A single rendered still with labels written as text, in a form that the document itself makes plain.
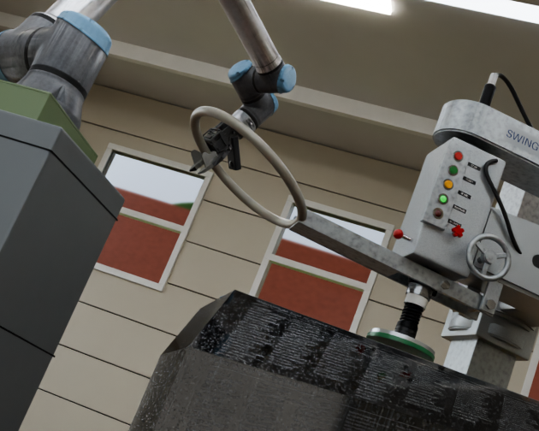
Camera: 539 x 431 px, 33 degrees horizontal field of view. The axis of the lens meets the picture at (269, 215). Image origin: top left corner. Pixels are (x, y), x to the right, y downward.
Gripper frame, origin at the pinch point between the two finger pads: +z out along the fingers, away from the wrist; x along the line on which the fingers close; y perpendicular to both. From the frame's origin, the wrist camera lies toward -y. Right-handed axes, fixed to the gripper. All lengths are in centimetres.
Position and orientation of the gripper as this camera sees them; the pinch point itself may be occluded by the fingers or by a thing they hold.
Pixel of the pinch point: (198, 171)
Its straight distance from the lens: 299.6
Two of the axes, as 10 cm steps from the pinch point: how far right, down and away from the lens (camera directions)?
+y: -4.8, -7.3, -4.9
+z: -6.8, 6.6, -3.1
